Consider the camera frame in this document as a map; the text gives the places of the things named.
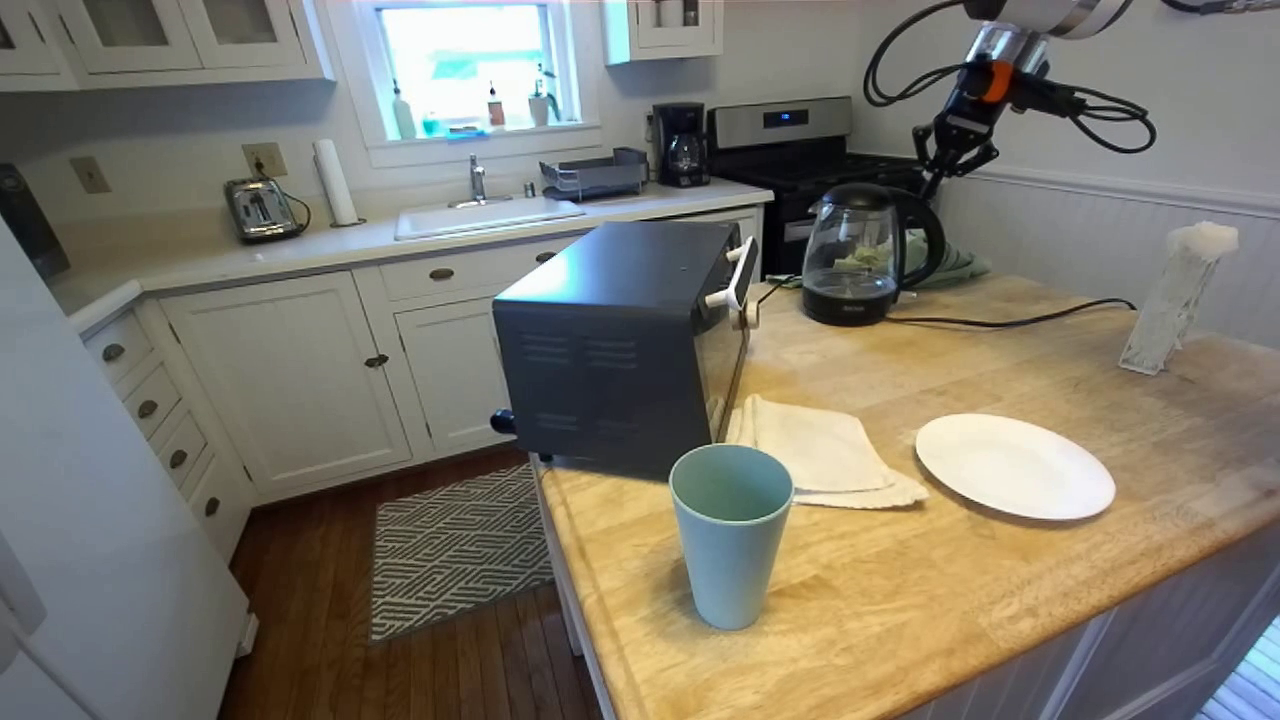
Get white kitchen island base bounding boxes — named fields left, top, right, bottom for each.
left=530, top=454, right=1280, bottom=720

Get white kitchen sink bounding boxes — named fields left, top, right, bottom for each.
left=388, top=196, right=588, bottom=242

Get white paper towel roll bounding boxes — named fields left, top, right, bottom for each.
left=313, top=134, right=365, bottom=232

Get white paper napkins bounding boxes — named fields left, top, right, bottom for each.
left=1161, top=214, right=1242, bottom=264

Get black coffee maker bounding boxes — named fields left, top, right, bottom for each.
left=648, top=100, right=714, bottom=193

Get silver toaster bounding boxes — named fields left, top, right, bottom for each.
left=220, top=171, right=315, bottom=247

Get black kettle lid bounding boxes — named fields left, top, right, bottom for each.
left=813, top=179, right=900, bottom=212

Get white bottle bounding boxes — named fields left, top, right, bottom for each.
left=388, top=77, right=421, bottom=142

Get kitchen window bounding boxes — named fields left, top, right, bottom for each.
left=350, top=0, right=595, bottom=148

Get transparent kettle black handle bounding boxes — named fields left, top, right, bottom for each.
left=797, top=179, right=952, bottom=328

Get white base cabinets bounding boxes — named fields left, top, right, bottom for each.
left=77, top=202, right=773, bottom=562

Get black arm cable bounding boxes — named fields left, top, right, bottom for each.
left=859, top=0, right=1161, bottom=156

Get white round plate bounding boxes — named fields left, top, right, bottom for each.
left=911, top=407, right=1121, bottom=526

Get grey dish rack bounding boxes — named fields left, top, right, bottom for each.
left=536, top=142, right=657, bottom=209

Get green towel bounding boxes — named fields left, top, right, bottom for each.
left=904, top=225, right=996, bottom=296

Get pale green cup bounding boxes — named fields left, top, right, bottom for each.
left=663, top=439, right=798, bottom=634

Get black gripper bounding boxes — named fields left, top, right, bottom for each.
left=911, top=54, right=1037, bottom=193

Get beige folded cloth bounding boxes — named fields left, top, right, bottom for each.
left=725, top=393, right=931, bottom=516

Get black toaster oven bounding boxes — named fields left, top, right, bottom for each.
left=487, top=214, right=765, bottom=488

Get wide white upper cabinet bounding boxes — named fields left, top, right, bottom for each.
left=0, top=0, right=334, bottom=95

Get black kettle power cable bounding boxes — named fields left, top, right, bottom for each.
left=884, top=292, right=1138, bottom=331

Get grey chevron rug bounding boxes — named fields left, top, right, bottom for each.
left=365, top=459, right=558, bottom=646

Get white wall outlet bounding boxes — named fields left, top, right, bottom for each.
left=67, top=150, right=117, bottom=201
left=238, top=141, right=290, bottom=179

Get black microwave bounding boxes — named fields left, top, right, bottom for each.
left=0, top=161, right=73, bottom=283

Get narrow white upper cabinet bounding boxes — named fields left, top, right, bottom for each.
left=601, top=0, right=727, bottom=69

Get black steel stove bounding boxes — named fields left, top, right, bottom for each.
left=703, top=90, right=942, bottom=281

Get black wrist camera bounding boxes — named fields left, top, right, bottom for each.
left=1009, top=70, right=1088, bottom=120

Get white refrigerator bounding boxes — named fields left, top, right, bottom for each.
left=0, top=214, right=261, bottom=720

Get blue sponge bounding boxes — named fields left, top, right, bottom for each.
left=425, top=116, right=493, bottom=142

